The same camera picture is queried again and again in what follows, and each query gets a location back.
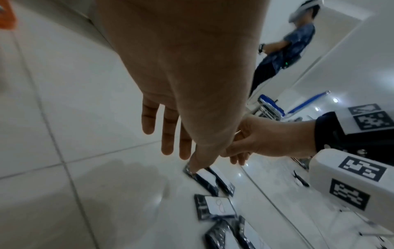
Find person's left hand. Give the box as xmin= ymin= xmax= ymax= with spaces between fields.
xmin=96 ymin=0 xmax=272 ymax=175

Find blue and white rack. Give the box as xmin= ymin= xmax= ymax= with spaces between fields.
xmin=257 ymin=90 xmax=332 ymax=122

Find person's right hand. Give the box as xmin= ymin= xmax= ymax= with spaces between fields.
xmin=220 ymin=115 xmax=318 ymax=166

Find black packets with white labels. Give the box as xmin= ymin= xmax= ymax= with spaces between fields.
xmin=183 ymin=164 xmax=220 ymax=197

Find pile of black labelled packets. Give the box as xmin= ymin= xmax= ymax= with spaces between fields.
xmin=193 ymin=166 xmax=272 ymax=249

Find white headset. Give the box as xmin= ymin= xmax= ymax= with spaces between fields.
xmin=288 ymin=0 xmax=324 ymax=23

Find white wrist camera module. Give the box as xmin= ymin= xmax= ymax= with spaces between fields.
xmin=308 ymin=148 xmax=394 ymax=232

